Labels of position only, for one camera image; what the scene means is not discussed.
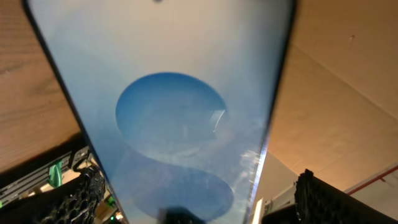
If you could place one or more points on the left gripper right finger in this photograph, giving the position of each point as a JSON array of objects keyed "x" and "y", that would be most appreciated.
[{"x": 317, "y": 202}]

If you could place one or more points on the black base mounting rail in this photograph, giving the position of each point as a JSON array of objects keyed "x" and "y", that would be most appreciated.
[{"x": 43, "y": 174}]

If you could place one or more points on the blue screen Galaxy smartphone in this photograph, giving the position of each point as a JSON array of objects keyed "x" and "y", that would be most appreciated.
[{"x": 174, "y": 97}]

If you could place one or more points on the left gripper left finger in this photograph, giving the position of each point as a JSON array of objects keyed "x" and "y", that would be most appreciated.
[{"x": 74, "y": 202}]

